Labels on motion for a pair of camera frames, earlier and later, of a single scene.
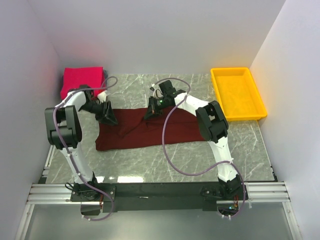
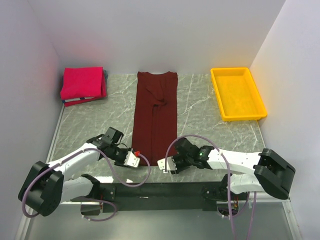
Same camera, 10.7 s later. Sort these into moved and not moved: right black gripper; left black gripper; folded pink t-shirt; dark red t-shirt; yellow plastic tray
Moved: left black gripper; dark red t-shirt; right black gripper
Not moved: folded pink t-shirt; yellow plastic tray
